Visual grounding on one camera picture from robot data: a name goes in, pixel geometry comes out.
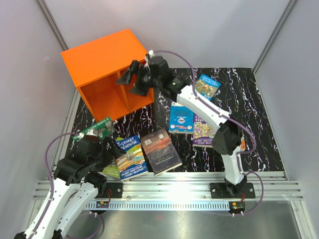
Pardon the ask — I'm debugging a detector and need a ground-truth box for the aluminium mounting rail frame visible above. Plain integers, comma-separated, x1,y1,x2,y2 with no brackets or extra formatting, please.
33,172,305,212

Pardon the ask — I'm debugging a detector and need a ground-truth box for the bright blue paperback book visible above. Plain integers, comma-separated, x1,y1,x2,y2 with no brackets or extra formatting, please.
168,101,194,134

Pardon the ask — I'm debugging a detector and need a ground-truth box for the orange two-compartment shelf box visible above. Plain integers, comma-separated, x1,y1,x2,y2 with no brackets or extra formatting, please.
61,29,155,121

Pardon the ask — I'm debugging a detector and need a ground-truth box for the lime 65-storey treehouse book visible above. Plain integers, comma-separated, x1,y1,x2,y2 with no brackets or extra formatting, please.
102,162,120,179

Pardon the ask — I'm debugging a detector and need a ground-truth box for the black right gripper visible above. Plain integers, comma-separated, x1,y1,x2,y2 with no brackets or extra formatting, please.
115,61,161,98

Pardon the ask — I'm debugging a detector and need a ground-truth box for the blue 91-storey treehouse book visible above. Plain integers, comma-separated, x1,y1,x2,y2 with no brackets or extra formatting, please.
116,135,148,181

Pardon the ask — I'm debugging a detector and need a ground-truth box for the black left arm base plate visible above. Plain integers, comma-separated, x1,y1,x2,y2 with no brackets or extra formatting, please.
96,182,123,199

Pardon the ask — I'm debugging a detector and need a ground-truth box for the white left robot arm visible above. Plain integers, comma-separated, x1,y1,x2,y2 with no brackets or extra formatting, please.
15,135,126,239

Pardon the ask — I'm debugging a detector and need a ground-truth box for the teal 26-storey treehouse book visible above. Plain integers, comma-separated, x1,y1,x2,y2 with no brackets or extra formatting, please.
195,74,220,101

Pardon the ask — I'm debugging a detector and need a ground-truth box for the dark purple novel book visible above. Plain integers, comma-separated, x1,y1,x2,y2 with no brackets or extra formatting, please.
141,128,182,176

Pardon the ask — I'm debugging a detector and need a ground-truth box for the green 104-storey treehouse book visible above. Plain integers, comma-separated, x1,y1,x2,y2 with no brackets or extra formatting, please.
72,117,115,141

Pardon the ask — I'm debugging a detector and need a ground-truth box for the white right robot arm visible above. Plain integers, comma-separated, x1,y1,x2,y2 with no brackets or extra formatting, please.
116,56,247,198

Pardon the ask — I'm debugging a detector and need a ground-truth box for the purple 52-storey treehouse book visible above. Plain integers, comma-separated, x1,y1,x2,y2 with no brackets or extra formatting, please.
193,114,215,148

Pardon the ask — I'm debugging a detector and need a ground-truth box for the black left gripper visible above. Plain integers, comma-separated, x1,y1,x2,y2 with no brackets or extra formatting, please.
88,135,126,171

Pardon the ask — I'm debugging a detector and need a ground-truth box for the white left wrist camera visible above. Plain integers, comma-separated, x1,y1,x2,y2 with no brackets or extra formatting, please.
73,133,100,142

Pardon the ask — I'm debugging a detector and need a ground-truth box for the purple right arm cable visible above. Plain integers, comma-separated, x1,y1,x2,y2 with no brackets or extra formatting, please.
152,50,265,217

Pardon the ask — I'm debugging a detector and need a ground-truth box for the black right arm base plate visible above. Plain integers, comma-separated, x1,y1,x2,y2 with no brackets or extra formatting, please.
209,183,256,199

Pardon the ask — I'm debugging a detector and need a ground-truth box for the orange 78-storey treehouse book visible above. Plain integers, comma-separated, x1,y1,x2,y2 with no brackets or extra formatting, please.
240,139,246,151

